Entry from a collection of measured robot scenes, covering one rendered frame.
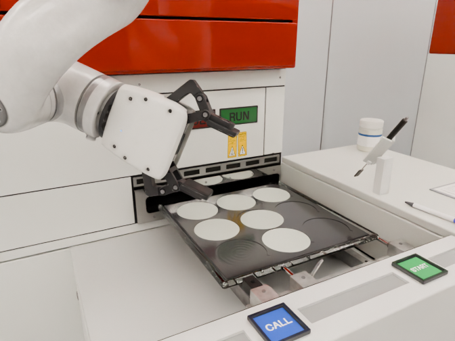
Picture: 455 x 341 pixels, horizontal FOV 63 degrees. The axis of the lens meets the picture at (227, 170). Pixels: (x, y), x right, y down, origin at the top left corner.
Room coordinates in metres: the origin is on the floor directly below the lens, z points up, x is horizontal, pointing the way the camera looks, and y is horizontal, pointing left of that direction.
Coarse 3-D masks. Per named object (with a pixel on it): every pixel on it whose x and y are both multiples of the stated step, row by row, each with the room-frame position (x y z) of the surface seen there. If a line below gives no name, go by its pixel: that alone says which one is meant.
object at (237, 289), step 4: (240, 284) 0.60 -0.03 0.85; (232, 288) 0.62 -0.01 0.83; (236, 288) 0.60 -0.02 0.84; (240, 288) 0.59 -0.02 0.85; (236, 292) 0.60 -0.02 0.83; (240, 292) 0.59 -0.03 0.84; (244, 292) 0.58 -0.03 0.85; (240, 296) 0.59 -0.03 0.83; (244, 296) 0.58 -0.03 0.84; (248, 296) 0.57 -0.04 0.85; (240, 300) 0.59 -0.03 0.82; (244, 300) 0.58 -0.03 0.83; (248, 300) 0.56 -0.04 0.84; (244, 304) 0.58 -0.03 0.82
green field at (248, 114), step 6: (240, 108) 1.00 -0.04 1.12; (246, 108) 1.01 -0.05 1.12; (252, 108) 1.02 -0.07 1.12; (222, 114) 0.98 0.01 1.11; (228, 114) 0.98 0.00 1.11; (234, 114) 0.99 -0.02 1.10; (240, 114) 1.00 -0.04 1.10; (246, 114) 1.01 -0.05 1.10; (252, 114) 1.02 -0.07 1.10; (234, 120) 0.99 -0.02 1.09; (240, 120) 1.00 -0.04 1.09; (246, 120) 1.01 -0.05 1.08; (252, 120) 1.02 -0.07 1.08
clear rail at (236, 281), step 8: (352, 240) 0.68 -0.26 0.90; (360, 240) 0.68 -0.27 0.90; (368, 240) 0.68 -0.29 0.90; (328, 248) 0.64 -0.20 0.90; (336, 248) 0.65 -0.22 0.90; (344, 248) 0.65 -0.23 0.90; (304, 256) 0.61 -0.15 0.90; (312, 256) 0.62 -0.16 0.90; (320, 256) 0.63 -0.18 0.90; (280, 264) 0.59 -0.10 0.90; (288, 264) 0.59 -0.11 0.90; (296, 264) 0.60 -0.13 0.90; (256, 272) 0.56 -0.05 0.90; (264, 272) 0.57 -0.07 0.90; (272, 272) 0.57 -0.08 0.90; (232, 280) 0.54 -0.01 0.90; (240, 280) 0.54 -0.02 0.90
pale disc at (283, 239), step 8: (272, 232) 0.72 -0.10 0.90; (280, 232) 0.72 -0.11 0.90; (288, 232) 0.72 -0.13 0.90; (296, 232) 0.72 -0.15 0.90; (264, 240) 0.68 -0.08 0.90; (272, 240) 0.68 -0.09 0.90; (280, 240) 0.68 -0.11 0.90; (288, 240) 0.68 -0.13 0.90; (296, 240) 0.68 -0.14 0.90; (304, 240) 0.68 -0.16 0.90; (272, 248) 0.65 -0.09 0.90; (280, 248) 0.65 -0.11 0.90; (288, 248) 0.65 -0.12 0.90; (296, 248) 0.65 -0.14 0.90; (304, 248) 0.65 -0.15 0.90
